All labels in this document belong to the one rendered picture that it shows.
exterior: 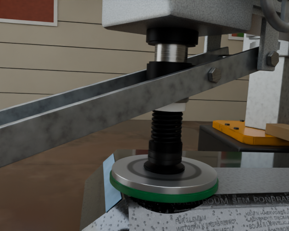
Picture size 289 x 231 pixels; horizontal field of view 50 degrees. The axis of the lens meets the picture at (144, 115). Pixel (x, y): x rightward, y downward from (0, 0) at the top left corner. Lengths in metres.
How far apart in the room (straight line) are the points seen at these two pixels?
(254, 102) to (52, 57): 5.45
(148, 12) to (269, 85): 1.23
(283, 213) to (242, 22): 0.36
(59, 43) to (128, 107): 6.27
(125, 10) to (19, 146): 0.30
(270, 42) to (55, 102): 0.45
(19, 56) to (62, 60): 0.83
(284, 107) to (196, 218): 1.19
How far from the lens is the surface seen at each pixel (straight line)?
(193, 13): 0.51
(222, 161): 0.84
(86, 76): 6.70
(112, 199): 0.61
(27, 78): 6.81
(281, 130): 1.51
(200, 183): 0.57
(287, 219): 0.66
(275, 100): 1.66
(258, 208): 0.64
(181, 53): 0.59
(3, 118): 0.53
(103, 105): 0.46
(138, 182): 0.55
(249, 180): 0.71
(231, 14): 0.57
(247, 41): 1.73
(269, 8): 0.56
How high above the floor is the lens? 1.04
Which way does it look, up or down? 8 degrees down
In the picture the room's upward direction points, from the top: 3 degrees clockwise
